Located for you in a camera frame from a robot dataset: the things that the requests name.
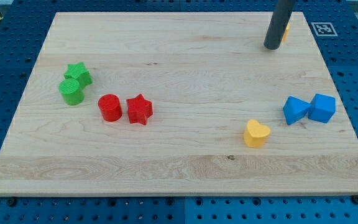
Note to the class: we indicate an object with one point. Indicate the light wooden board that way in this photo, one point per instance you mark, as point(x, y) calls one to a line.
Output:
point(206, 74)

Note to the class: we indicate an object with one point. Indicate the black bolt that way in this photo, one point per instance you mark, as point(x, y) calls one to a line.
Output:
point(354, 199)
point(11, 202)

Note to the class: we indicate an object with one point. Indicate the red star block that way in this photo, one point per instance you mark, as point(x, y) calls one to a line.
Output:
point(139, 110)

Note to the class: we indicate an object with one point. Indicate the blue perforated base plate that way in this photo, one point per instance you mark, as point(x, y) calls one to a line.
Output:
point(22, 33)

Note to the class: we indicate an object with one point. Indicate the yellow heart block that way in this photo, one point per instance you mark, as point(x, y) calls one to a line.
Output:
point(256, 134)

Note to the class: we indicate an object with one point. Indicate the black bolt right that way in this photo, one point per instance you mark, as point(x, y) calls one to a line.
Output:
point(354, 199)

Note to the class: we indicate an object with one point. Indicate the yellow block behind rod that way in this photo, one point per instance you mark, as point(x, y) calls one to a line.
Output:
point(286, 32)

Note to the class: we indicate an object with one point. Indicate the green cylinder block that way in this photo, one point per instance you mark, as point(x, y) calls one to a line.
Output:
point(71, 91)

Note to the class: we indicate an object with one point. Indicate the green star block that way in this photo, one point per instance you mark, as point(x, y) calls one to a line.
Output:
point(80, 73)

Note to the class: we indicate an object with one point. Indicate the black bolt left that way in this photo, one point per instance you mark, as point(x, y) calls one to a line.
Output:
point(11, 202)

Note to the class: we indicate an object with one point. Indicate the blue cube block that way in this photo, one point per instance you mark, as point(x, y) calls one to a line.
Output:
point(322, 108)

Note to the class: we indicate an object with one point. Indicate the red cylinder block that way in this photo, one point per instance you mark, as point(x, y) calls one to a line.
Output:
point(110, 107)

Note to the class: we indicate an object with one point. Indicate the blue triangular prism block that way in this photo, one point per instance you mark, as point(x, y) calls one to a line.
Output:
point(295, 109)

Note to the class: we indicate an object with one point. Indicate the white fiducial marker tag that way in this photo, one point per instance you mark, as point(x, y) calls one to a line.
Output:
point(324, 29)

